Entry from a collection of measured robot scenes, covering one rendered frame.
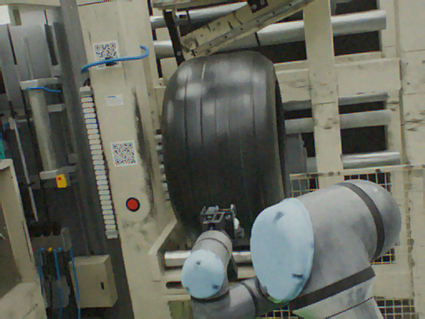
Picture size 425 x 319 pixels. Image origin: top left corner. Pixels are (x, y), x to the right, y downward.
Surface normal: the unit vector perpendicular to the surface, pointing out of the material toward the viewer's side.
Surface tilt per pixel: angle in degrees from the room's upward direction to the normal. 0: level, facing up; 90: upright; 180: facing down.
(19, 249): 90
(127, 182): 90
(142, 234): 90
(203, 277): 90
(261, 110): 67
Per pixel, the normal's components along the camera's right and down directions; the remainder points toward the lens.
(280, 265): -0.89, 0.11
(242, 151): -0.19, 0.05
